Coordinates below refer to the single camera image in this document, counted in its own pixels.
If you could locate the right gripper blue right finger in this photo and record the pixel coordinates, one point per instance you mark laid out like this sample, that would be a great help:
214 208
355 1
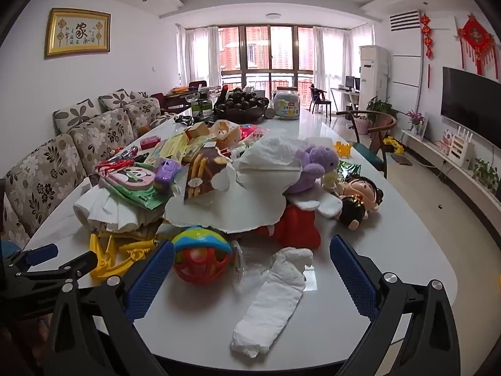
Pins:
357 282

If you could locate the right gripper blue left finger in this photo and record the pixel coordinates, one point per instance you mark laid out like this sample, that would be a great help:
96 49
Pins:
144 279

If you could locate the yellow plastic toy clamp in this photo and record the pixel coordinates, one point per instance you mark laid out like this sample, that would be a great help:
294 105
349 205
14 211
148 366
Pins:
115 259

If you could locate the pink green plastic bag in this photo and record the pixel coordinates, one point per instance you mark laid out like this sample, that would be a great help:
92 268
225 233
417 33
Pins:
134 182

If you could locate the large white torn paper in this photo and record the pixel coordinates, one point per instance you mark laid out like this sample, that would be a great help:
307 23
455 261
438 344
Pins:
257 182

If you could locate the red ball toy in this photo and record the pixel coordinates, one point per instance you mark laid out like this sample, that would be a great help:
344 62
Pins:
201 255

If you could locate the red plush toy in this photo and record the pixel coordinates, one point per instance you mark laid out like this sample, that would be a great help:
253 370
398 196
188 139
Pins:
296 228

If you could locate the doll with black hair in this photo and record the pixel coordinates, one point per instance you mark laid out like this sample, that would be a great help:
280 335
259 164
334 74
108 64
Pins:
359 196

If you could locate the floral sofa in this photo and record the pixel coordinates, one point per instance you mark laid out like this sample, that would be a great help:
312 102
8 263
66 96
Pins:
39 183

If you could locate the purple toy gun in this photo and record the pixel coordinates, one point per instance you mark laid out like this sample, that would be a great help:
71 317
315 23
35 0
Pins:
166 170

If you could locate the brown snack box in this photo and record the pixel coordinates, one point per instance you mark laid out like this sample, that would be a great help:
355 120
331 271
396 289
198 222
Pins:
207 172

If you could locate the purple plush bunny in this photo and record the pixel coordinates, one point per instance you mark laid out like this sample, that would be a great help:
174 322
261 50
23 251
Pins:
316 162

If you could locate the small yellow toy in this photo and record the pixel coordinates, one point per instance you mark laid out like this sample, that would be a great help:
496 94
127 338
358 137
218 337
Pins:
343 150

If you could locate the white tv console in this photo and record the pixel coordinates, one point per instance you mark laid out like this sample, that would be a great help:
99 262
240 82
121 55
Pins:
482 202

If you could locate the wooden armchair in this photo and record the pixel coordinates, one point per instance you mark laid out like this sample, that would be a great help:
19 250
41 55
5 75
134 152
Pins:
375 153

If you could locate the white plastic jar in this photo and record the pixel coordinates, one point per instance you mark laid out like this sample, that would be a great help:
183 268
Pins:
287 103

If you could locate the bowl of dark fruit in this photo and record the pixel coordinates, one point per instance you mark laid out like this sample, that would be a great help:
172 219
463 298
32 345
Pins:
240 106

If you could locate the white standing air conditioner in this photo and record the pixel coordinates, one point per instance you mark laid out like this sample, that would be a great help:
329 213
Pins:
375 66

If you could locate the black television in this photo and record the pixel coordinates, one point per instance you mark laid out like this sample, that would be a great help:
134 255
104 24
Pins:
472 101

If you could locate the gold framed calligraphy picture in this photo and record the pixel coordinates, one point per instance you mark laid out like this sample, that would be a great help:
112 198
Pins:
74 31

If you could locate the red chinese knot decoration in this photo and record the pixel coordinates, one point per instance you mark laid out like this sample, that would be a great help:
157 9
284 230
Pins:
479 45

